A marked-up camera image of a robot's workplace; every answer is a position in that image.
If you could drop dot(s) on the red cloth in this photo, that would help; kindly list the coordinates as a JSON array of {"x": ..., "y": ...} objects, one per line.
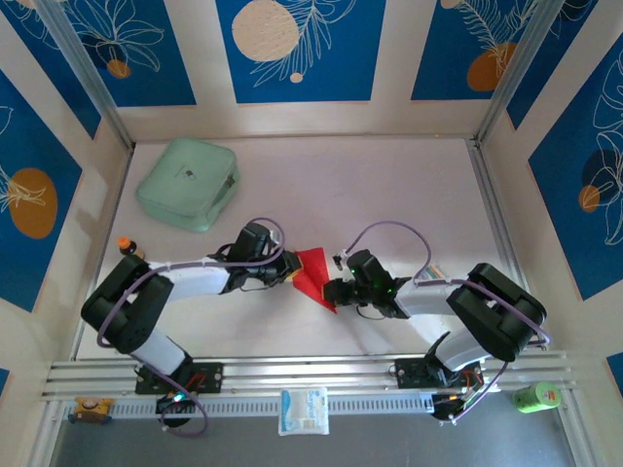
[{"x": 314, "y": 277}]

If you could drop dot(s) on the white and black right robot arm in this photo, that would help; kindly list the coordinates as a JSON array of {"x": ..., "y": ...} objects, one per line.
[{"x": 487, "y": 311}]

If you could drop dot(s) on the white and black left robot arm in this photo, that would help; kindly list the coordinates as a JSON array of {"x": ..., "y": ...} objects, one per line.
[{"x": 194, "y": 282}]

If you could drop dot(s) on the colourful snack packet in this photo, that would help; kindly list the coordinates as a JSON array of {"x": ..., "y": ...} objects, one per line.
[{"x": 432, "y": 272}]

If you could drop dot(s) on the mint green zipper pouch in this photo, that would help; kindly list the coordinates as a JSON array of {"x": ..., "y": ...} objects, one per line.
[{"x": 187, "y": 182}]

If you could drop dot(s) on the white tissue pack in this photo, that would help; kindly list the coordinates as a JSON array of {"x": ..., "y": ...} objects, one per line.
[{"x": 304, "y": 411}]

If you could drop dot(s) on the small bottle with orange cap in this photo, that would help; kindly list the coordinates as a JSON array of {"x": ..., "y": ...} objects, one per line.
[{"x": 131, "y": 248}]

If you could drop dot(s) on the green can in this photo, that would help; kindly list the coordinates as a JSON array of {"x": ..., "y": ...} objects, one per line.
[{"x": 535, "y": 398}]

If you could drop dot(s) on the yellow and blue toy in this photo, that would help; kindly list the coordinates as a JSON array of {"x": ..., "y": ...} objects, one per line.
[{"x": 92, "y": 409}]

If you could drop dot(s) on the aluminium table rail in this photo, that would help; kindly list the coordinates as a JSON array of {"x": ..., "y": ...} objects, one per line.
[{"x": 302, "y": 374}]

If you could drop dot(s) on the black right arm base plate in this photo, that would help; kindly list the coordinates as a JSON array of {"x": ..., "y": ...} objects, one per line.
[{"x": 411, "y": 372}]

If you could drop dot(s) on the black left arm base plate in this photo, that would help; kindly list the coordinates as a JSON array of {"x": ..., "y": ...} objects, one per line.
[{"x": 209, "y": 377}]

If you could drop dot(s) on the aluminium side rail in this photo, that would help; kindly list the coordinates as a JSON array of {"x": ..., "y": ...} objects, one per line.
[
  {"x": 496, "y": 209},
  {"x": 99, "y": 233}
]

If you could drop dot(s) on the aluminium frame post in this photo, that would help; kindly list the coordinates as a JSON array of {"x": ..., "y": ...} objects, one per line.
[
  {"x": 516, "y": 73},
  {"x": 83, "y": 68}
]

